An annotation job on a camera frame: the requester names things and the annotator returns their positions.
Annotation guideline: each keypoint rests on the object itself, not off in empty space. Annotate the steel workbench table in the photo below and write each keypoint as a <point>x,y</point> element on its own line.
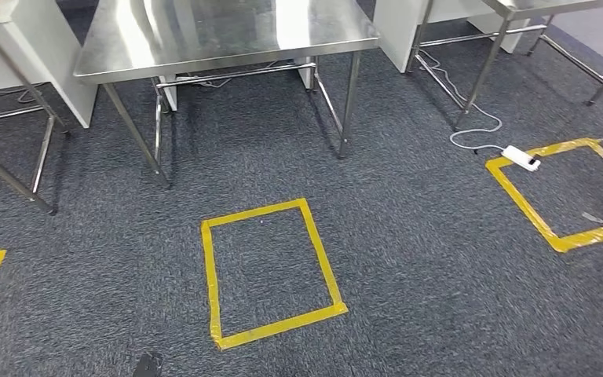
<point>202,31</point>

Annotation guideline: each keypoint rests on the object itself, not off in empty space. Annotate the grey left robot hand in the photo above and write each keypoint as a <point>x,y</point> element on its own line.
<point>148,365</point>

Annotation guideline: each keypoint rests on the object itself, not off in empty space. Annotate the grey tape scrap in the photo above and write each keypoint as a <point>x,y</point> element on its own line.
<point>593,217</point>

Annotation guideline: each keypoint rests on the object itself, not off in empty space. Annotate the white power strip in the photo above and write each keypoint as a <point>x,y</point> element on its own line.
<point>520,156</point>

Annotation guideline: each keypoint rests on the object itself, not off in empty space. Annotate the white cabinet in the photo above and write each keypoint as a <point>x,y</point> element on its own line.
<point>395,31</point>
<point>36,41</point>

